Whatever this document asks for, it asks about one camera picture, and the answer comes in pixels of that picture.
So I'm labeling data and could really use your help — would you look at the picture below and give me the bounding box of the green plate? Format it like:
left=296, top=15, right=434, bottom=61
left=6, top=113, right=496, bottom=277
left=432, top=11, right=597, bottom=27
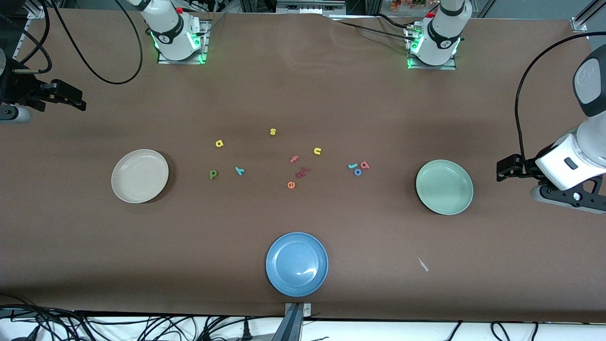
left=416, top=160, right=474, bottom=216

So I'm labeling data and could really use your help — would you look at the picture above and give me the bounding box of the beige plate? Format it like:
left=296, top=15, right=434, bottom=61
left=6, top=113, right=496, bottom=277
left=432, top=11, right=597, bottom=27
left=111, top=149, right=169, bottom=204

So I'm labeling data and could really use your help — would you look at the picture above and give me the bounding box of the orange decoration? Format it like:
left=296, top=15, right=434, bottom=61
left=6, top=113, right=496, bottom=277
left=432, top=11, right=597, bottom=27
left=390, top=0, right=428, bottom=11

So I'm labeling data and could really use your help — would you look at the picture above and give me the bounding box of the blue plate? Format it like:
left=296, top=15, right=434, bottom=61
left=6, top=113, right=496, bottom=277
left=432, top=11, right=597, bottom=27
left=266, top=232, right=329, bottom=298

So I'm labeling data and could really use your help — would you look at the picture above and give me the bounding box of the grey power strip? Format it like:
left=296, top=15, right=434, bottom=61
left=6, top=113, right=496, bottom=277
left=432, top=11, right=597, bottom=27
left=276, top=0, right=347, bottom=15

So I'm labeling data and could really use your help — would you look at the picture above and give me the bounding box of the short black right arm cable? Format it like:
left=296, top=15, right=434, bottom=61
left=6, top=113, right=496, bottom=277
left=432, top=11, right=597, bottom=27
left=14, top=0, right=53, bottom=75

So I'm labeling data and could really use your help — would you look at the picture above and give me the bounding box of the long black right arm cable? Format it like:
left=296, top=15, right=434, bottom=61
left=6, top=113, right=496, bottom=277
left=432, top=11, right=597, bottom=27
left=47, top=0, right=143, bottom=85

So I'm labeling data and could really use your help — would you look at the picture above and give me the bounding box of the long black arm cable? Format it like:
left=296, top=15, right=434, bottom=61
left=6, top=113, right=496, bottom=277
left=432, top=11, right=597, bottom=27
left=47, top=0, right=143, bottom=85
left=515, top=31, right=606, bottom=164

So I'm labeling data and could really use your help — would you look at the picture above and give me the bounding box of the long black left arm cable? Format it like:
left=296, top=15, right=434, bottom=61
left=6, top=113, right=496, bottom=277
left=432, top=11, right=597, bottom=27
left=515, top=31, right=606, bottom=164

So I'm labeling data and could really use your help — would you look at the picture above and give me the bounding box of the aluminium frame profile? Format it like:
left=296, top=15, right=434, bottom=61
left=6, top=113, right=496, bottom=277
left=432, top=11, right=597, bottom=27
left=570, top=0, right=606, bottom=33
left=12, top=0, right=48, bottom=60

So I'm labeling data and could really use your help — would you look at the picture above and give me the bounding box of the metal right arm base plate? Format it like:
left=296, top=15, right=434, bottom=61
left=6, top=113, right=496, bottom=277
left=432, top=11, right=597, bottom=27
left=157, top=20, right=209, bottom=65

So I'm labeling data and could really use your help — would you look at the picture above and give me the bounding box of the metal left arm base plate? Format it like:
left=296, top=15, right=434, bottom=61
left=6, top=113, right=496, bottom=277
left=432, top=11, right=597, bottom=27
left=406, top=25, right=458, bottom=71

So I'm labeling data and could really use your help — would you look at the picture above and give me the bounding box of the looped black cable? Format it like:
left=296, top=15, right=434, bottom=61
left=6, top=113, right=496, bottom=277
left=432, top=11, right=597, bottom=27
left=490, top=321, right=540, bottom=341

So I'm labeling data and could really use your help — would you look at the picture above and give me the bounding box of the black cable on table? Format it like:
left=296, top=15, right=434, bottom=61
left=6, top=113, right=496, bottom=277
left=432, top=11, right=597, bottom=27
left=331, top=13, right=418, bottom=42

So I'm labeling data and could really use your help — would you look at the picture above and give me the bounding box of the tangled black cable bundle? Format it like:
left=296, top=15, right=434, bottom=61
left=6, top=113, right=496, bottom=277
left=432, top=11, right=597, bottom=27
left=0, top=294, right=268, bottom=341

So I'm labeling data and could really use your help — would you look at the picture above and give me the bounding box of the metal front camera mount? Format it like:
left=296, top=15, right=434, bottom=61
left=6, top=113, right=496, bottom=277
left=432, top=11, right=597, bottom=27
left=271, top=302, right=313, bottom=341

